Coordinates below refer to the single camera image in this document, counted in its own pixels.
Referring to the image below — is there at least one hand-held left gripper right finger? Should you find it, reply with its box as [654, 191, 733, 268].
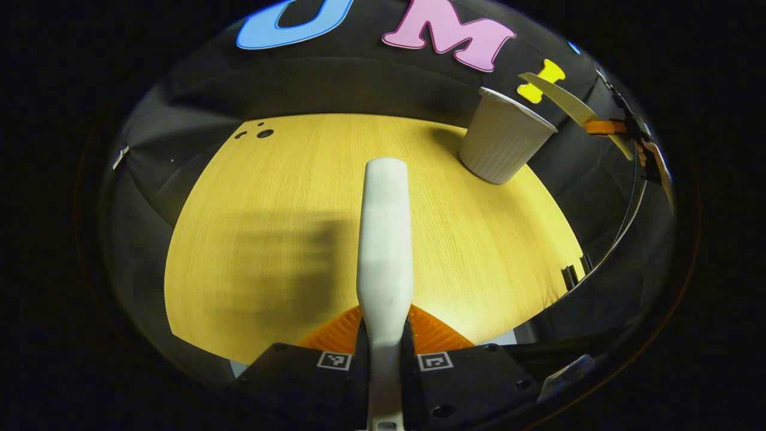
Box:
[402, 304, 542, 431]

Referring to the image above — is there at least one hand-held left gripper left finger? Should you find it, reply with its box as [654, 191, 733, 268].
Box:
[230, 305, 369, 431]

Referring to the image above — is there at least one white plastic dustpan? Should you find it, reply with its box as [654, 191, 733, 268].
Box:
[518, 72, 635, 162]

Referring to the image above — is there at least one white ribbed garbage bin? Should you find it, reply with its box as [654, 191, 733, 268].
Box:
[458, 87, 558, 185]

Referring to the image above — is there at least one wooden desktop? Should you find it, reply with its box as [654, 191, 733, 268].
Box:
[165, 114, 586, 366]

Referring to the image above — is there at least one black backdrop cloth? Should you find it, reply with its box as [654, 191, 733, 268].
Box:
[99, 0, 677, 384]

